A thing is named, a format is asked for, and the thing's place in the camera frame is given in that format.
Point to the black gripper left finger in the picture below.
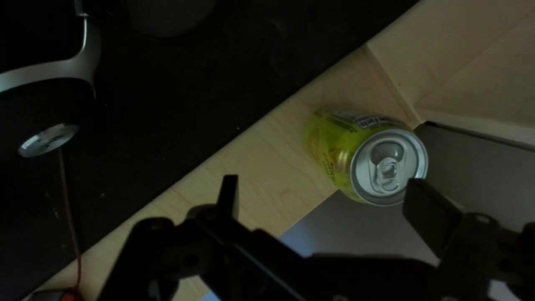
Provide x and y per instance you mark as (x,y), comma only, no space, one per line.
(228,197)

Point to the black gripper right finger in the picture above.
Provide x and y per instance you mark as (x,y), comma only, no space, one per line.
(434,218)

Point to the wooden shelf unit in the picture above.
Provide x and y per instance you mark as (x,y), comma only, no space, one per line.
(466,65)

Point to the black desk mat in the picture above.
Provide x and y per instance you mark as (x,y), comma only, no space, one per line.
(173,86)

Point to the black headphones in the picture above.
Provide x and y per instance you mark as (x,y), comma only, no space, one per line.
(49,56)

